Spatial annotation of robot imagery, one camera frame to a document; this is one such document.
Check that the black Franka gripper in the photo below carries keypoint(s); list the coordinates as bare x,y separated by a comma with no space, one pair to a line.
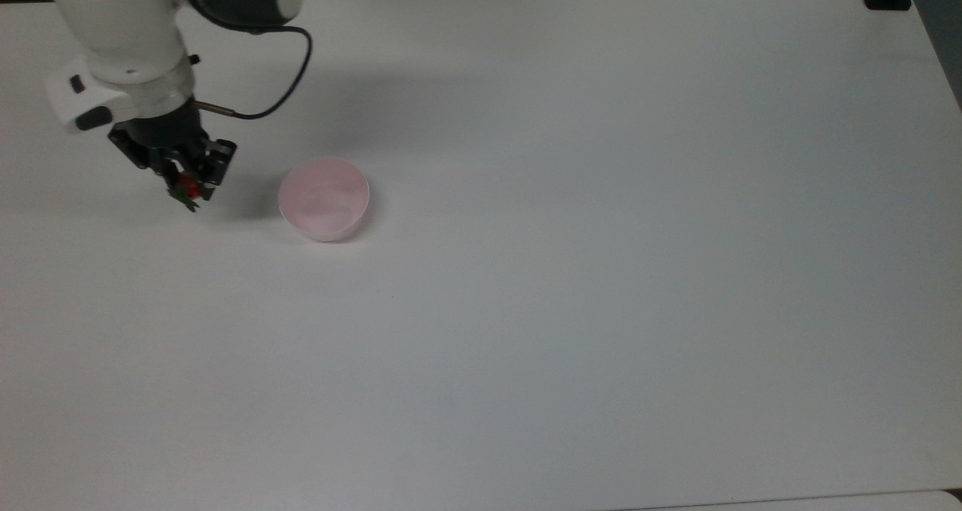
161,137

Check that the red toy strawberry green leaves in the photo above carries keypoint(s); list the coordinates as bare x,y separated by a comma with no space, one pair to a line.
189,192

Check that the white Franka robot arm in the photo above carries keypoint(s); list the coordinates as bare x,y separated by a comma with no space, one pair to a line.
120,37

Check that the pink plastic bowl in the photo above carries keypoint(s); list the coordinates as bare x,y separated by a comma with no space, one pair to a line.
323,195

